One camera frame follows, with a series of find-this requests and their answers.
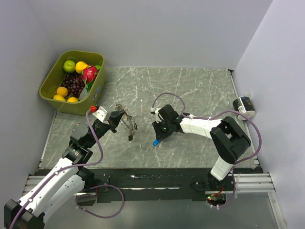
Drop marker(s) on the green apple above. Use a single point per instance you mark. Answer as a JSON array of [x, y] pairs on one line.
[[69, 66]]

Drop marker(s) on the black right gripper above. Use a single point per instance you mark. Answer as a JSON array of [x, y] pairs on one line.
[[161, 136]]

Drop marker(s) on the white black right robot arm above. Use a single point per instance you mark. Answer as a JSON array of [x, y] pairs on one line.
[[229, 139]]

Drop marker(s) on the orange fruit upper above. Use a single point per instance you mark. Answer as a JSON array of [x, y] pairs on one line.
[[62, 91]]

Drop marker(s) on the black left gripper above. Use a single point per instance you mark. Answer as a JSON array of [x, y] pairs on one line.
[[115, 117]]

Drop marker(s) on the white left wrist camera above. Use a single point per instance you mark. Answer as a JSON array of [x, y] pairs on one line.
[[102, 113]]

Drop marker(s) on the orange fruit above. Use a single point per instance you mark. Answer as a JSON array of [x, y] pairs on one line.
[[72, 100], [62, 91]]

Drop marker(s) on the black white tape roll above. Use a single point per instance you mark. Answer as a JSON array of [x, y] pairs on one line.
[[244, 106]]

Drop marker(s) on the purple grape bunch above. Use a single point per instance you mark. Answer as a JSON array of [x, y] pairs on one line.
[[74, 83]]

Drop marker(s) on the yellow lemon front left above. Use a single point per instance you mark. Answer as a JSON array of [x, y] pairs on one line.
[[59, 97]]

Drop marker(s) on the orange fruit front right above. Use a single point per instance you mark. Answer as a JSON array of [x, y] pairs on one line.
[[72, 100]]

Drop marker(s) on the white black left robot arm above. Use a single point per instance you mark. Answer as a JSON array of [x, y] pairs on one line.
[[68, 177]]

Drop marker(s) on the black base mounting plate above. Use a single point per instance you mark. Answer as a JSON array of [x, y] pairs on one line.
[[143, 184]]

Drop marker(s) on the olive green plastic bin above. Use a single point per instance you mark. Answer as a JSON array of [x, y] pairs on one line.
[[54, 79]]

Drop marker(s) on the blue tagged key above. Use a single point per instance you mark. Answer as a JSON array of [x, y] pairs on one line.
[[156, 142]]

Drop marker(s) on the aluminium rail frame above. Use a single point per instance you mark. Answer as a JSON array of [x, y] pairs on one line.
[[244, 182]]

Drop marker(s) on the pink dragon fruit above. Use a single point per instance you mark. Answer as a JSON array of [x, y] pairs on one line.
[[89, 75]]

